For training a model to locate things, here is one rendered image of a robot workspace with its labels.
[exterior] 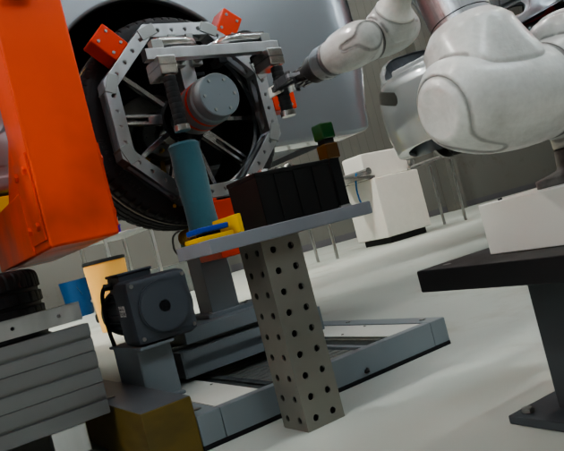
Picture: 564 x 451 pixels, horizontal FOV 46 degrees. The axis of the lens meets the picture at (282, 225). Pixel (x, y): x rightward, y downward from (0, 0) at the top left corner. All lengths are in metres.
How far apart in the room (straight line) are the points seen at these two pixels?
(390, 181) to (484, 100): 6.87
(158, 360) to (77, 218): 0.48
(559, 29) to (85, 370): 1.21
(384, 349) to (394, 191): 6.09
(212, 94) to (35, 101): 0.53
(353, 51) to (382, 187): 6.15
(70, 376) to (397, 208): 6.48
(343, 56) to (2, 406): 1.11
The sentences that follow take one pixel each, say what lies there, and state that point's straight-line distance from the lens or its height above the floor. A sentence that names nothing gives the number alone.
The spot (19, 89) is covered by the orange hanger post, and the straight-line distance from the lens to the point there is 1.59.
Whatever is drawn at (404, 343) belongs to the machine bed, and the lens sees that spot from 1.85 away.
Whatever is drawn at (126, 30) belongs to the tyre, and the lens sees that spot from 2.12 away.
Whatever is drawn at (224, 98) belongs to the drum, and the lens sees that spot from 1.90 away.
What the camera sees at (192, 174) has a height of 0.64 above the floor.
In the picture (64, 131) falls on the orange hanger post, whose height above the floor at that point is 0.77.
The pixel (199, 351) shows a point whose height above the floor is 0.16.
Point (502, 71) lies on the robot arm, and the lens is 1.01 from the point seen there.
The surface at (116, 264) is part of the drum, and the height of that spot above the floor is 0.51.
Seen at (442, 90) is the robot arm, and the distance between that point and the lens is 0.99.
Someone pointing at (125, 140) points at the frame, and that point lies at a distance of 1.92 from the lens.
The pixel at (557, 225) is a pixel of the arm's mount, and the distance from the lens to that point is 1.11.
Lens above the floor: 0.43
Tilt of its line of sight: 1 degrees up
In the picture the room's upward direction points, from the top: 14 degrees counter-clockwise
